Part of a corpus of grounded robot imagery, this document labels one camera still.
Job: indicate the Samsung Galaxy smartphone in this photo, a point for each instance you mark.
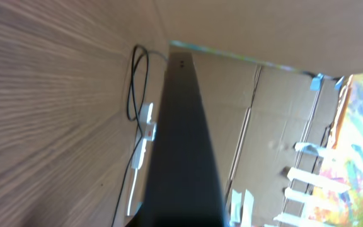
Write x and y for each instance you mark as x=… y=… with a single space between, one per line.
x=182 y=186

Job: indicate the white power strip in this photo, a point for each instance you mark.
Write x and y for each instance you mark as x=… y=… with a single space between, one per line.
x=147 y=134

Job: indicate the cardboard wall panel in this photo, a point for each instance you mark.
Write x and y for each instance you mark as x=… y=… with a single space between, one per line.
x=283 y=86

